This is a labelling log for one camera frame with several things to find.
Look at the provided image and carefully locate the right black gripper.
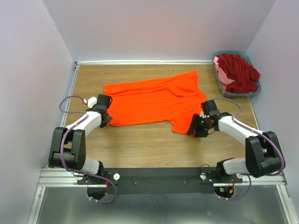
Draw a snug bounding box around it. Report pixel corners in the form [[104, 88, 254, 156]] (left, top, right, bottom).
[[186, 113, 210, 138]]

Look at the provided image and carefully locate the orange t-shirt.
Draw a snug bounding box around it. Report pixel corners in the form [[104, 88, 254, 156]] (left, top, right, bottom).
[[104, 70, 206, 134]]

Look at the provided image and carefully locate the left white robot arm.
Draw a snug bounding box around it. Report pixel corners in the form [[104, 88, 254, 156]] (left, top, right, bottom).
[[48, 94, 113, 184]]

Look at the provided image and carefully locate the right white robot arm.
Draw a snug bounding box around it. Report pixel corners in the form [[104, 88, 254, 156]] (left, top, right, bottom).
[[187, 100, 285, 183]]

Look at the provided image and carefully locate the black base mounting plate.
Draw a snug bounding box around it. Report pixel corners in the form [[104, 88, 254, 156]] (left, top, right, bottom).
[[77, 167, 243, 196]]

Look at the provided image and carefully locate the pink t-shirt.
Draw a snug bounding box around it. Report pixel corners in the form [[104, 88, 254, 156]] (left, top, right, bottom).
[[213, 56, 234, 90]]

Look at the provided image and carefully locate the dark red t-shirt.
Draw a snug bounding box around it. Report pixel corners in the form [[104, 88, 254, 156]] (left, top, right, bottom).
[[217, 53, 260, 94]]

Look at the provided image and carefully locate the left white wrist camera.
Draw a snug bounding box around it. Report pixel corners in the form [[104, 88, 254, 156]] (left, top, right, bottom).
[[82, 97, 97, 108]]

